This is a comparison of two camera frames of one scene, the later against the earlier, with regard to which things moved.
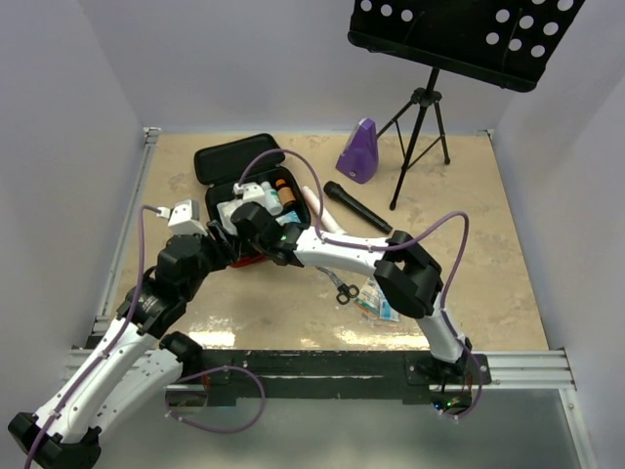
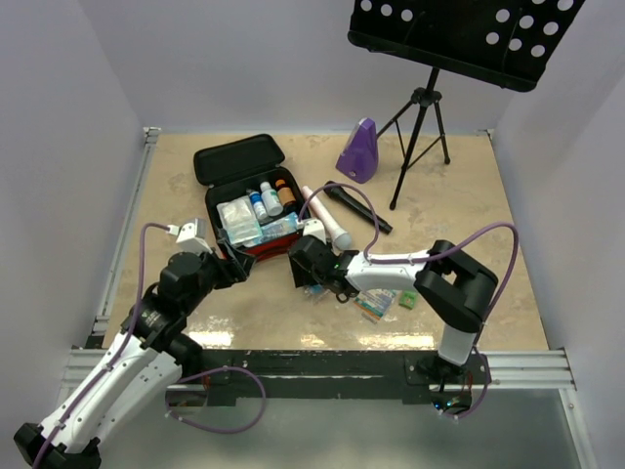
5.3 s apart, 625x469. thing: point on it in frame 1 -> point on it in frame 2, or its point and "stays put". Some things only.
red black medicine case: (244, 171) stays put
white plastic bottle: (272, 202) stays put
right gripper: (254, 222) -> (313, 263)
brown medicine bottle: (285, 193) stays put
